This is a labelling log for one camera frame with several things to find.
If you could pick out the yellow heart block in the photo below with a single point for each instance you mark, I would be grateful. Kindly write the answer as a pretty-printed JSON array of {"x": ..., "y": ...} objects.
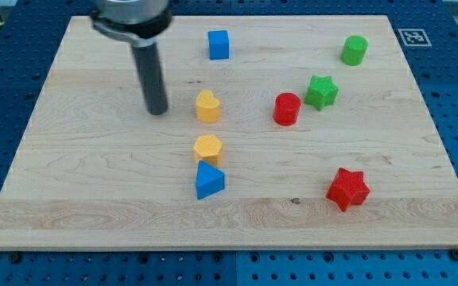
[{"x": 207, "y": 107}]

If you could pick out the blue cube block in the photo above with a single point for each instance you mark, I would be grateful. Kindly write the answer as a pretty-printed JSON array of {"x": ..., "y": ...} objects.
[{"x": 219, "y": 45}]

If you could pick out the blue triangle block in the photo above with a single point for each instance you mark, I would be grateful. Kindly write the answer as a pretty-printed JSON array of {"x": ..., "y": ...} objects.
[{"x": 209, "y": 180}]

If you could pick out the yellow hexagon block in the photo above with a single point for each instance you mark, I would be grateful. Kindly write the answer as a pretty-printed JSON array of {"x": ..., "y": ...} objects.
[{"x": 208, "y": 148}]

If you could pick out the red star block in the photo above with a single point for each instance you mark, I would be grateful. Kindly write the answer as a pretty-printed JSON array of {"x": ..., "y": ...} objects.
[{"x": 348, "y": 188}]

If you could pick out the white fiducial marker tag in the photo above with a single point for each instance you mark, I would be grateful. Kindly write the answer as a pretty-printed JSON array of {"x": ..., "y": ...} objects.
[{"x": 414, "y": 37}]

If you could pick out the red cylinder block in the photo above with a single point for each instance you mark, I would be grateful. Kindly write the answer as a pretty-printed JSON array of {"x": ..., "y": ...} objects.
[{"x": 286, "y": 109}]

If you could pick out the green cylinder block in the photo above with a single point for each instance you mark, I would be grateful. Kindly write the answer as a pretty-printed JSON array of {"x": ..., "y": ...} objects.
[{"x": 354, "y": 50}]

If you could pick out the green star block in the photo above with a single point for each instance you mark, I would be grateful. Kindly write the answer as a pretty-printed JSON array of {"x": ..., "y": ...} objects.
[{"x": 321, "y": 92}]

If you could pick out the light wooden board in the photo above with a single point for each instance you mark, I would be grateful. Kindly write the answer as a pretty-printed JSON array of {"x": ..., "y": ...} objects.
[{"x": 96, "y": 172}]

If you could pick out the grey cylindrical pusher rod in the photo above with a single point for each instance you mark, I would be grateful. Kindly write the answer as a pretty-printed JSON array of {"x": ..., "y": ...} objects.
[{"x": 148, "y": 66}]

